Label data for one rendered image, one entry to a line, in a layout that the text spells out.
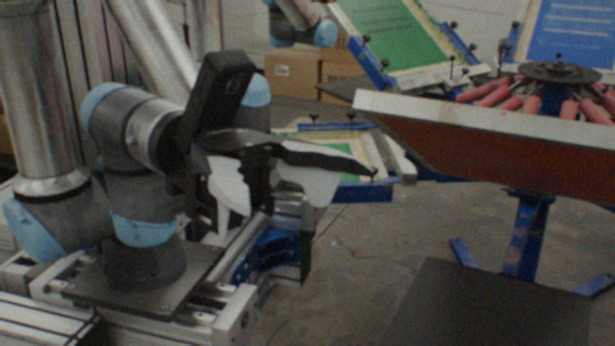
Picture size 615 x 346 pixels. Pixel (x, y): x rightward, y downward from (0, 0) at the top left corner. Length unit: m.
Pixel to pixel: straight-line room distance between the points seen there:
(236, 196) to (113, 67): 0.79
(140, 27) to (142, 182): 0.24
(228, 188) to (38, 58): 0.49
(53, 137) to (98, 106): 0.24
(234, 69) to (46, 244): 0.52
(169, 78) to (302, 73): 5.17
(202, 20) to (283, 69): 4.58
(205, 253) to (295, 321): 1.81
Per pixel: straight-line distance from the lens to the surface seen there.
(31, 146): 0.92
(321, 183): 0.55
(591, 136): 1.04
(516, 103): 2.24
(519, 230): 1.99
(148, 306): 1.05
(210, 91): 0.52
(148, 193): 0.70
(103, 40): 1.18
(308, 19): 1.53
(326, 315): 2.98
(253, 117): 1.42
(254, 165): 0.54
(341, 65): 5.73
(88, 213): 0.97
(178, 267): 1.09
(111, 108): 0.67
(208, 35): 1.48
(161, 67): 0.81
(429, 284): 1.61
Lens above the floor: 1.89
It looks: 26 degrees down
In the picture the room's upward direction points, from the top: straight up
